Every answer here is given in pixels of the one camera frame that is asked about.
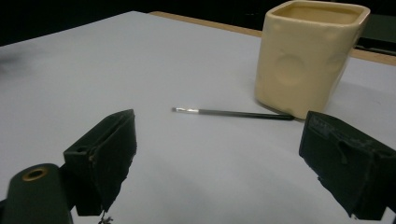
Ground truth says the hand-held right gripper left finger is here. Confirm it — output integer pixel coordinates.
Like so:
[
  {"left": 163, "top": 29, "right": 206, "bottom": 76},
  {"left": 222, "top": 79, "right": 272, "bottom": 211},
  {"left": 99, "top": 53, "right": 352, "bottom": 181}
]
[{"left": 59, "top": 108, "right": 138, "bottom": 217}]

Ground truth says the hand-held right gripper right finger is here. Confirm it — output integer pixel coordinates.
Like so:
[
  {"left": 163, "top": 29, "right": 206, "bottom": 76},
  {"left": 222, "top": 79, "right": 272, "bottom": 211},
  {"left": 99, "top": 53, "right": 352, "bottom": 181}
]
[{"left": 298, "top": 110, "right": 396, "bottom": 222}]

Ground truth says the cream square ceramic cup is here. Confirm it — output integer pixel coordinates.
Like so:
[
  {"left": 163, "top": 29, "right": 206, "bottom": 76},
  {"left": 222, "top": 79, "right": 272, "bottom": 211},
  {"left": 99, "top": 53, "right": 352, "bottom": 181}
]
[{"left": 254, "top": 0, "right": 372, "bottom": 120}]

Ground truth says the thin black pencil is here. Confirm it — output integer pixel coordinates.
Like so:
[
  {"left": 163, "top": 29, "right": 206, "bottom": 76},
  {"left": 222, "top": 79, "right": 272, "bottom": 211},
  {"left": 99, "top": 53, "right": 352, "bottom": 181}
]
[{"left": 172, "top": 106, "right": 295, "bottom": 121}]

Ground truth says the white paper sheet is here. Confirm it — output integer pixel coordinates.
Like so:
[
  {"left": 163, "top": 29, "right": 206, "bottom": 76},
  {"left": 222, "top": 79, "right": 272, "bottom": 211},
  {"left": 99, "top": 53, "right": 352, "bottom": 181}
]
[{"left": 0, "top": 10, "right": 396, "bottom": 224}]

